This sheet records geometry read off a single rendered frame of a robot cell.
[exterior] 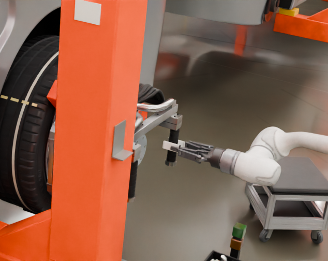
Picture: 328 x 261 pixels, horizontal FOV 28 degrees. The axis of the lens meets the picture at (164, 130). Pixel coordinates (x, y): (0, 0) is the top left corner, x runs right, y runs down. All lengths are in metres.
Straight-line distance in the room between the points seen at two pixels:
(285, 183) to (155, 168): 1.02
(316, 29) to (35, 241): 4.19
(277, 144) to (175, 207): 1.43
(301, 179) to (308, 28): 2.47
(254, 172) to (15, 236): 0.86
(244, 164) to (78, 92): 0.87
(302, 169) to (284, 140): 1.24
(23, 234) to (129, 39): 0.69
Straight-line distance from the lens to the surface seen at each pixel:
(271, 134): 2.43
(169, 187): 3.94
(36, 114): 2.15
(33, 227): 1.93
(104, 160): 1.68
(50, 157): 2.20
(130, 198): 2.20
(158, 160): 4.25
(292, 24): 5.79
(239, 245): 2.36
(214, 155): 2.37
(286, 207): 3.72
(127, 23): 1.60
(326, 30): 5.74
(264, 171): 2.32
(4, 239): 2.02
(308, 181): 3.52
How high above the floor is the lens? 1.83
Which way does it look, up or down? 23 degrees down
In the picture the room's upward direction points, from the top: 7 degrees clockwise
